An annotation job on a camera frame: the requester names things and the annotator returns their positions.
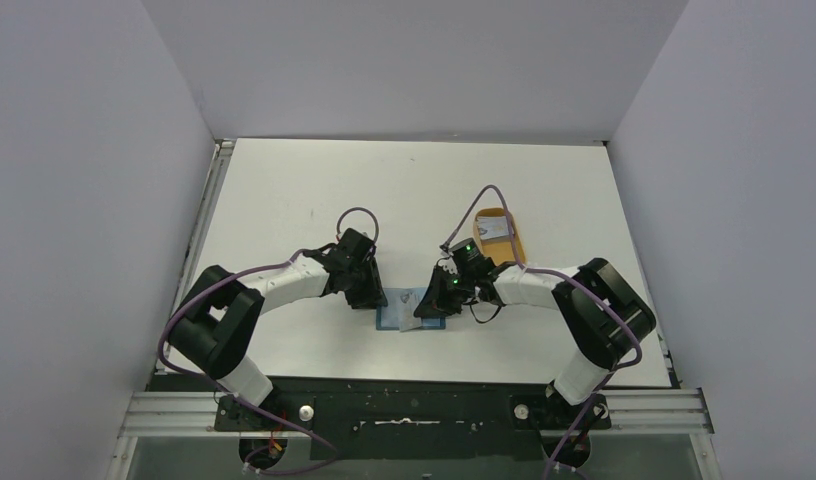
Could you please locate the blue leather card holder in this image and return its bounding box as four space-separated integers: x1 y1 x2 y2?
375 287 446 332

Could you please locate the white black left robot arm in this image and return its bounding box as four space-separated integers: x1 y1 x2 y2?
159 229 387 429

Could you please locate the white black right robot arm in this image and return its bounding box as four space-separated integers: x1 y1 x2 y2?
413 239 656 427

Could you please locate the yellow oval tray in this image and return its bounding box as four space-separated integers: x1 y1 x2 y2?
472 207 527 265

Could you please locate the black thin wire loop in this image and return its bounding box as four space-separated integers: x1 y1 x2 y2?
469 301 505 326

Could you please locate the aluminium frame rail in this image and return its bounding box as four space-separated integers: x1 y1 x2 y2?
107 378 721 479

